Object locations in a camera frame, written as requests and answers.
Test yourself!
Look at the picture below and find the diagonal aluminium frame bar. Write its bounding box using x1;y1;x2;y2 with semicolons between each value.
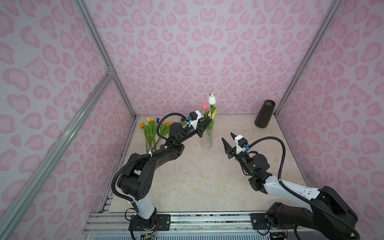
1;72;114;240

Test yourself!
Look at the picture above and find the white blue-tinged tulip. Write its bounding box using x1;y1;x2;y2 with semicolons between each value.
207;93;217;130

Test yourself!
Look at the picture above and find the pink tulip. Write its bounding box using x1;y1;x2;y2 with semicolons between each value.
202;103;210;117

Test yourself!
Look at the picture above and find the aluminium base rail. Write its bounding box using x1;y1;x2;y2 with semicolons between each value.
80;210;346;240

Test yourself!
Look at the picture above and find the black tapered vase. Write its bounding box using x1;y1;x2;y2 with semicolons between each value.
255;100;276;128

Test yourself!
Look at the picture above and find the bunch of artificial tulips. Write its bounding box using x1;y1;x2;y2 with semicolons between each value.
140;117;171;153

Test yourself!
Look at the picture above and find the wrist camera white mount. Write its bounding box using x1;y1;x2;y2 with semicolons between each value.
187;110;202;130
234;135;249;155

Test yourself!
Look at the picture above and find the blue tulip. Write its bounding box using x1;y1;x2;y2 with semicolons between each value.
180;118;187;128

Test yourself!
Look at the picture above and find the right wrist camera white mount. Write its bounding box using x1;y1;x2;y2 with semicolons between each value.
234;135;249;155

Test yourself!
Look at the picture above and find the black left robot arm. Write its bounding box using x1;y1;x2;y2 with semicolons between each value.
111;111;212;239

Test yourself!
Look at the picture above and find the clear glass vase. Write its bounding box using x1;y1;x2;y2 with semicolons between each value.
200;129;214;150

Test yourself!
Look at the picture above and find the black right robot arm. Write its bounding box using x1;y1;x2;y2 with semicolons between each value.
222;134;361;240

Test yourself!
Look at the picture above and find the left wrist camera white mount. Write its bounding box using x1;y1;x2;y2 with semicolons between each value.
187;110;202;130

